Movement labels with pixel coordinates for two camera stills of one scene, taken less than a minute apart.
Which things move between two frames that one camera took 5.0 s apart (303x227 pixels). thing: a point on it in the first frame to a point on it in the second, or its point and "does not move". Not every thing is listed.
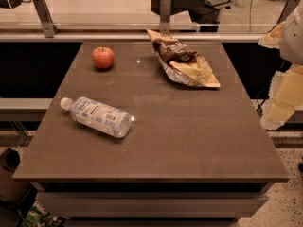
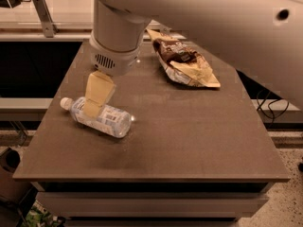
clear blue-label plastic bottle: x=98 y=116 does not move
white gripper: x=294 y=40 to x=113 y=61
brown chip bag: x=182 y=62 does not move
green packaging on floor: x=40 y=217 does not move
